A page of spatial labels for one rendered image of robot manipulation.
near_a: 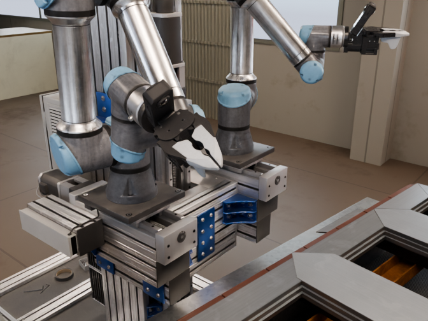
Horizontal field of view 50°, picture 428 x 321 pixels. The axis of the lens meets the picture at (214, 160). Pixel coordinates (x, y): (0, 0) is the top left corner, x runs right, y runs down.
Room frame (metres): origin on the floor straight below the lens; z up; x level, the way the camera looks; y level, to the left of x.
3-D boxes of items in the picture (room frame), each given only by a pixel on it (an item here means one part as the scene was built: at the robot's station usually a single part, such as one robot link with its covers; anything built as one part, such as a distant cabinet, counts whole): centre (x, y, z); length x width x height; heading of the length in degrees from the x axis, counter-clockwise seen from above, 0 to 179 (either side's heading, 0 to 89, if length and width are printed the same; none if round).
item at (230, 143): (1.62, -0.07, 1.09); 0.15 x 0.15 x 0.10
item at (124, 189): (1.24, 0.24, 1.09); 0.15 x 0.15 x 0.10
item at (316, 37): (1.69, -0.36, 1.43); 0.11 x 0.08 x 0.09; 77
